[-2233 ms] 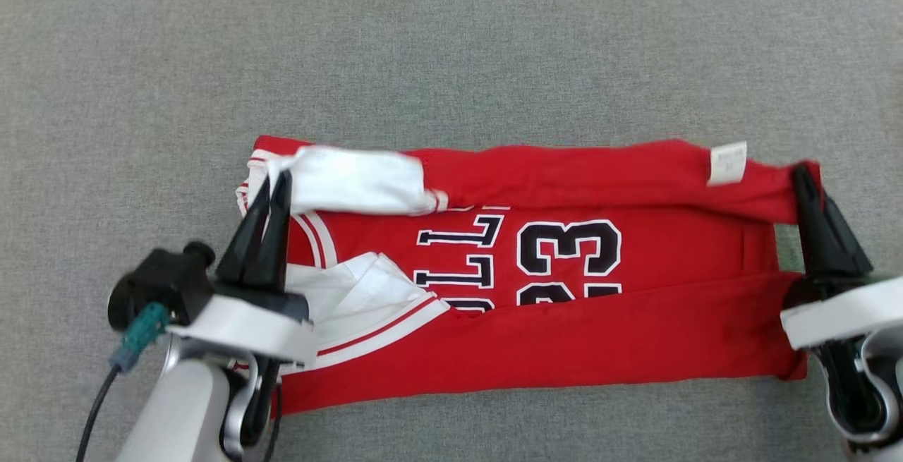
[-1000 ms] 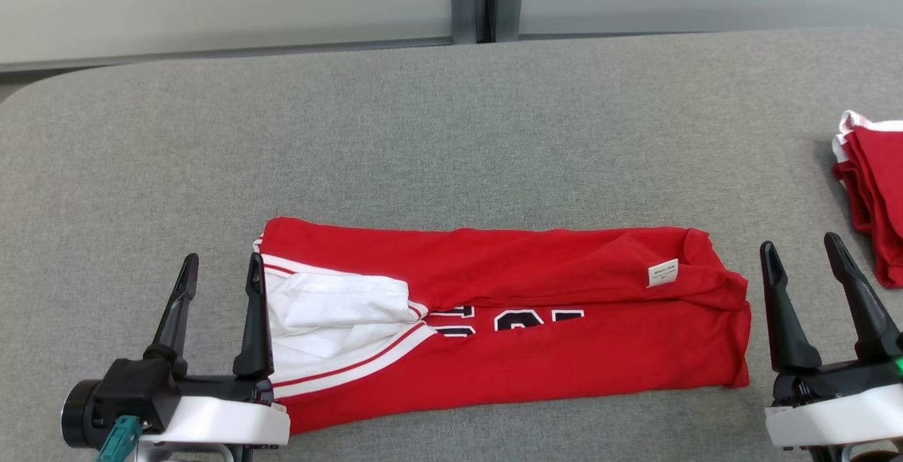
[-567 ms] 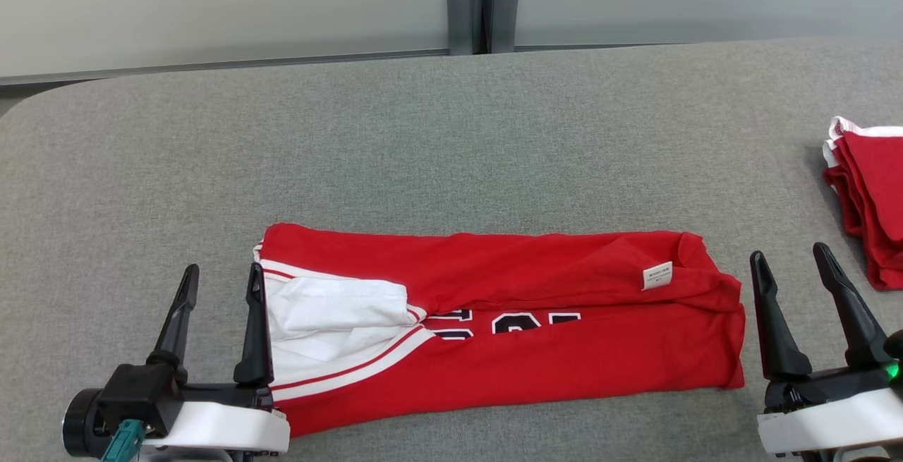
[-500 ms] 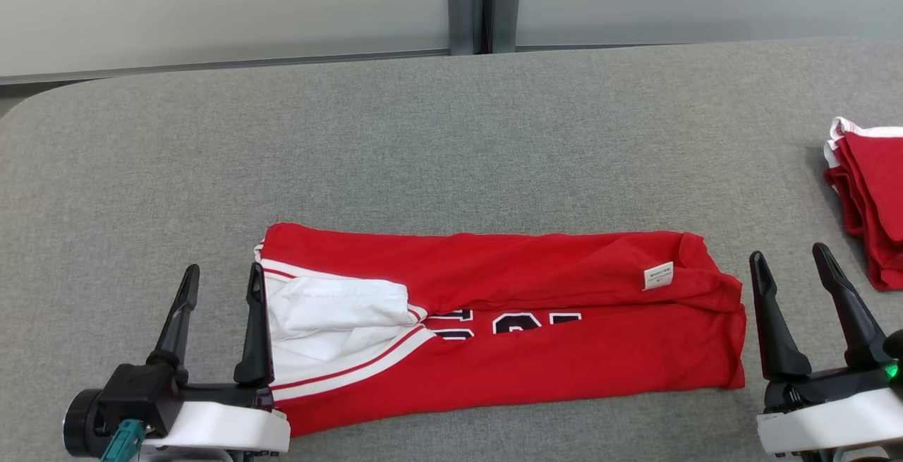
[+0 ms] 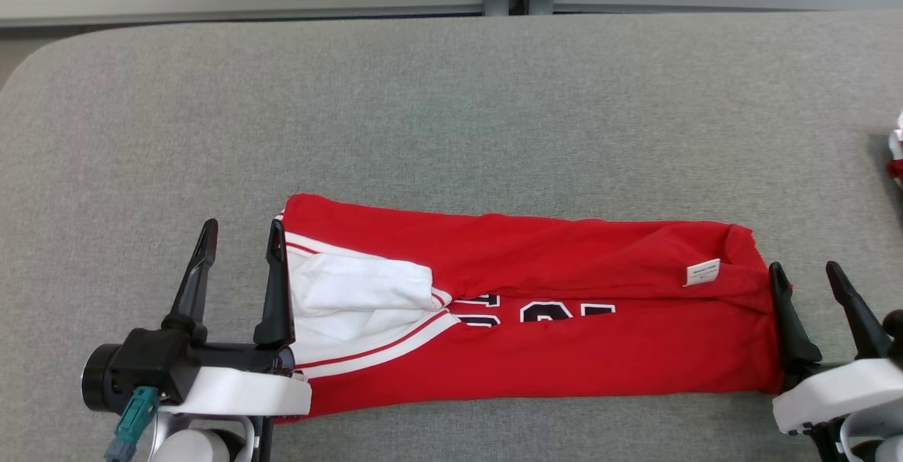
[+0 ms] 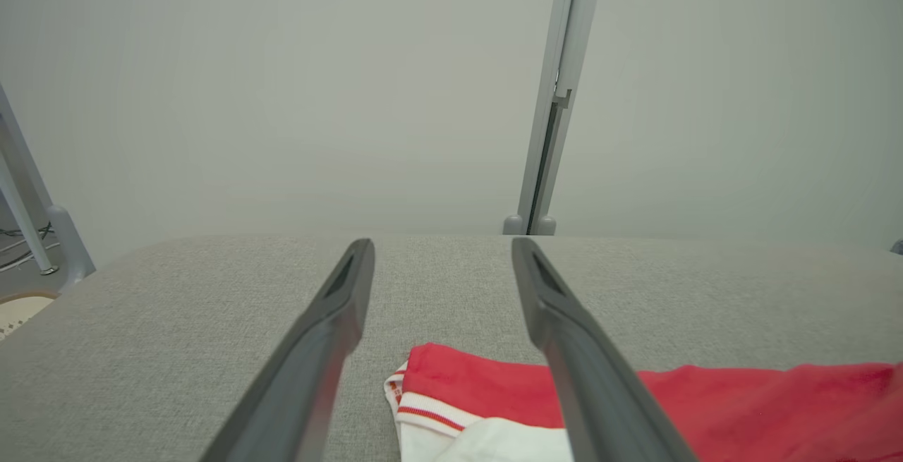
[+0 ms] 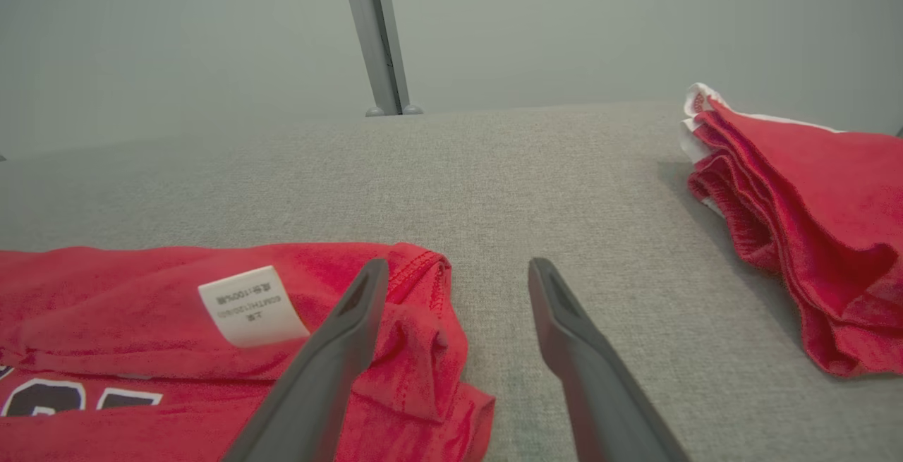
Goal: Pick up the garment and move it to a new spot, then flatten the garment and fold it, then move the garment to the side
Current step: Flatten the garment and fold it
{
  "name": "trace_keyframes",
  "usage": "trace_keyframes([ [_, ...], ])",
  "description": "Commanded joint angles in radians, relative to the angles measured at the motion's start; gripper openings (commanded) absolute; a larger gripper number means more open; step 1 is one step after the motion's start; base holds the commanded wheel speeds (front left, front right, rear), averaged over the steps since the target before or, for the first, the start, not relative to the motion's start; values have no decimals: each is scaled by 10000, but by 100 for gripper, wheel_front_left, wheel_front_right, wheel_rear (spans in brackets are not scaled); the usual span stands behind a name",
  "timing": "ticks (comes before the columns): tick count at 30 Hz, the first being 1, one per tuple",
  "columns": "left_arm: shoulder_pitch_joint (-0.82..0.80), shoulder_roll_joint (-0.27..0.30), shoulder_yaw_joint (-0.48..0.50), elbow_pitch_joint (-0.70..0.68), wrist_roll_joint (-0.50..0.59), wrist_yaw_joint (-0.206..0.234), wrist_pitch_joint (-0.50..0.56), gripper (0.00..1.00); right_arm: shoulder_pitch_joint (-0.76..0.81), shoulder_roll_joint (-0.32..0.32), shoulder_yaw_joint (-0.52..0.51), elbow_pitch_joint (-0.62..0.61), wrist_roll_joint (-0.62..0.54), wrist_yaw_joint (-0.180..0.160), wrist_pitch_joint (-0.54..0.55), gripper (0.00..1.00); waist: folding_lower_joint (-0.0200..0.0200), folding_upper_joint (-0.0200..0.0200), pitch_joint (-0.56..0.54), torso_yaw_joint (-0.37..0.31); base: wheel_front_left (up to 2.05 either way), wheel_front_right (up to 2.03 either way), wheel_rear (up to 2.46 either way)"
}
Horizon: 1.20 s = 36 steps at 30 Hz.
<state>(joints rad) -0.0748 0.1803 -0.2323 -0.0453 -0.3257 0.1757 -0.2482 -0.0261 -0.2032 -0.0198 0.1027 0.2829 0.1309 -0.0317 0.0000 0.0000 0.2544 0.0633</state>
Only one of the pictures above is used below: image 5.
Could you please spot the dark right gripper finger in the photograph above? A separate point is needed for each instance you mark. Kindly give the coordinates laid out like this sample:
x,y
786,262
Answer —
x,y
791,328
861,317

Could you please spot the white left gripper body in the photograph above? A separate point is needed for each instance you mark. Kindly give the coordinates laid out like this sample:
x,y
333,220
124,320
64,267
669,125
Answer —
x,y
247,391

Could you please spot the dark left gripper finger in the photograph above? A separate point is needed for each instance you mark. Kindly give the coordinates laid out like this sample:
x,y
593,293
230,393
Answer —
x,y
194,286
276,300

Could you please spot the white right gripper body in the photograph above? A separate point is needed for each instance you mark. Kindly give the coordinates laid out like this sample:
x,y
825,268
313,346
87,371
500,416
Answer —
x,y
839,395

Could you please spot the red and white jersey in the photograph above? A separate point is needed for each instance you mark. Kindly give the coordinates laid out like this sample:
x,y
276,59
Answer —
x,y
564,363
897,152

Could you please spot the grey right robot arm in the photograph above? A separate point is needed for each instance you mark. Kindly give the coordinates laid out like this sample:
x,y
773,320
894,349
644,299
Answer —
x,y
871,441

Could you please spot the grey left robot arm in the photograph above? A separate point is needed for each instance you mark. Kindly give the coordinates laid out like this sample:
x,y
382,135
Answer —
x,y
190,444

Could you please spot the grey baseboard strip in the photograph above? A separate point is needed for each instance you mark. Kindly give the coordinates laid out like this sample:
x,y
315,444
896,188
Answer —
x,y
211,16
670,8

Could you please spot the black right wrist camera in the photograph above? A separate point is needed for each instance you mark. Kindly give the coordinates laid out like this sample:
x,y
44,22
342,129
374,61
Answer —
x,y
894,335

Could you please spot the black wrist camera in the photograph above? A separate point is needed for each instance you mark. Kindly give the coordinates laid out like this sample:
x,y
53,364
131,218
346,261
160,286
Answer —
x,y
894,335
152,363

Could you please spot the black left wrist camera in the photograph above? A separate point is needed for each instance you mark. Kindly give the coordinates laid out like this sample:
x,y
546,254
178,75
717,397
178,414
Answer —
x,y
152,363

